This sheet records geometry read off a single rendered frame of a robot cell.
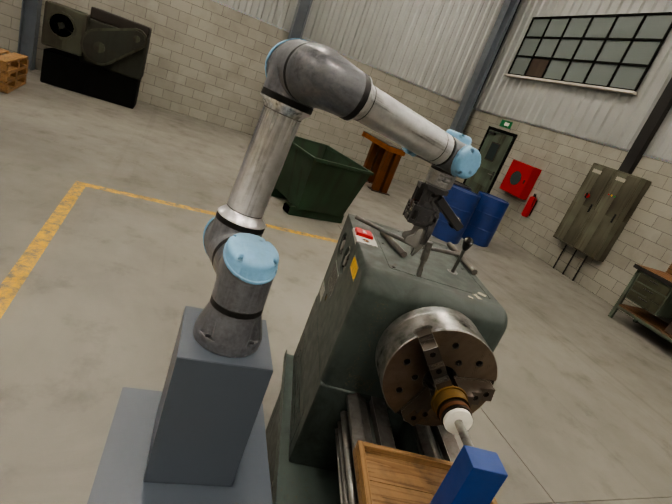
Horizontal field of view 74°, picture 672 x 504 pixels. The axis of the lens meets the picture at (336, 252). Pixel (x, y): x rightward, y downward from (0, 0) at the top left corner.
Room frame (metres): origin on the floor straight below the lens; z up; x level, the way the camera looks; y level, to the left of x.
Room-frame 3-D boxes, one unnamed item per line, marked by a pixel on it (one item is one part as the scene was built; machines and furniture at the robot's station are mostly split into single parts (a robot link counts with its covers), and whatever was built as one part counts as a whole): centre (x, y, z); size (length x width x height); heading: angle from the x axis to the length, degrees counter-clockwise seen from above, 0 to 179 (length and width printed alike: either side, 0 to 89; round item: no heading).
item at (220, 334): (0.86, 0.16, 1.15); 0.15 x 0.15 x 0.10
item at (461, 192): (7.61, -1.65, 0.44); 0.59 x 0.59 x 0.88
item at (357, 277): (1.49, -0.28, 1.06); 0.59 x 0.48 x 0.39; 11
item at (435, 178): (1.26, -0.20, 1.55); 0.08 x 0.08 x 0.05
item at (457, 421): (0.84, -0.42, 1.08); 0.13 x 0.07 x 0.07; 11
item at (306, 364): (1.49, -0.28, 0.43); 0.60 x 0.48 x 0.86; 11
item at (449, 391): (0.95, -0.40, 1.08); 0.09 x 0.09 x 0.09; 11
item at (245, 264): (0.87, 0.17, 1.27); 0.13 x 0.12 x 0.14; 34
